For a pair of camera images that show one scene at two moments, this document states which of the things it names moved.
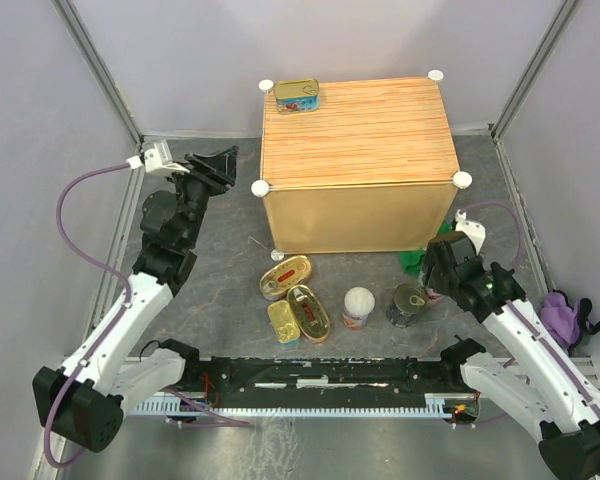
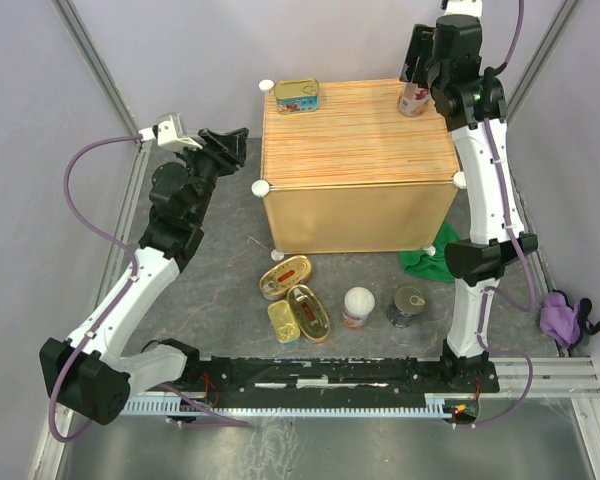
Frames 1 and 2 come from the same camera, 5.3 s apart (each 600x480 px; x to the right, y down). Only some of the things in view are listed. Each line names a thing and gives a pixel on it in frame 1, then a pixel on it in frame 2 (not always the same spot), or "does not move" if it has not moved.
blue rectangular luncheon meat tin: [296, 95] does not move
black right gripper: [433, 280] to [420, 46]
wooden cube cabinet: [373, 170] does not move
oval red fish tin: [280, 277] does not move
